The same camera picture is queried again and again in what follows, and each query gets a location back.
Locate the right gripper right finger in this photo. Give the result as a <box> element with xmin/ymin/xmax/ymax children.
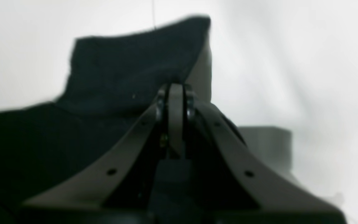
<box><xmin>183</xmin><ymin>85</ymin><xmax>344</xmax><ymax>218</ymax></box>

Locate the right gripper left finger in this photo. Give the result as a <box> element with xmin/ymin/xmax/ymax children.
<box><xmin>23</xmin><ymin>84</ymin><xmax>185</xmax><ymax>215</ymax></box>

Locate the black T-shirt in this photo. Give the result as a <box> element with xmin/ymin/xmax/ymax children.
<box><xmin>0</xmin><ymin>16</ymin><xmax>212</xmax><ymax>224</ymax></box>

